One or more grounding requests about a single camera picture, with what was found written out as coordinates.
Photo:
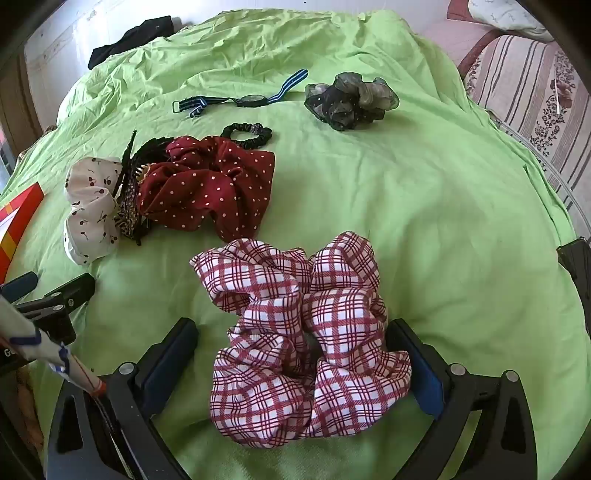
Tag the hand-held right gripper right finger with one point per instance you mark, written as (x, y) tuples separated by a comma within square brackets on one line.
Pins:
[(427, 378)]

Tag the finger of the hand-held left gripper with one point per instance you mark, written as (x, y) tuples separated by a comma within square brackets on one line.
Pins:
[(18, 285), (74, 288)]

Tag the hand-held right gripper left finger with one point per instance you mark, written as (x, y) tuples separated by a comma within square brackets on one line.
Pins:
[(170, 357)]

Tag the white cherry print scrunchie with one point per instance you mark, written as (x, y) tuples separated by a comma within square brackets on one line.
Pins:
[(90, 217)]

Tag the red bordered white tray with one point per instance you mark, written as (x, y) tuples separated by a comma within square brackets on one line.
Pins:
[(23, 207)]

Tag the red white plaid scrunchie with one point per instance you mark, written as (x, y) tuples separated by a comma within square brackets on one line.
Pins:
[(268, 378)]

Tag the black scrunchie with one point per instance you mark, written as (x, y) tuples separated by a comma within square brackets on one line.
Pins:
[(124, 161)]

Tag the red polka dot scrunchie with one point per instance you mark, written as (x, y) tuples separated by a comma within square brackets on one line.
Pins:
[(207, 184)]

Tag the green blanket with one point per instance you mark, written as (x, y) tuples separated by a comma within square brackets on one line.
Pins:
[(415, 207)]

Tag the black plastic object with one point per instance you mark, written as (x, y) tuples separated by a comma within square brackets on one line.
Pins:
[(575, 263)]

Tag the black cloth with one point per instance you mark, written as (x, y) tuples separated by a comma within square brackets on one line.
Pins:
[(134, 39)]

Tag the dark sheer scrunchie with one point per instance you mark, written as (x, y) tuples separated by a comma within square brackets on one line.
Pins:
[(341, 104)]

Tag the white pillow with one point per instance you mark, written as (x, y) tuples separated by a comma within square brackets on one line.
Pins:
[(508, 16)]

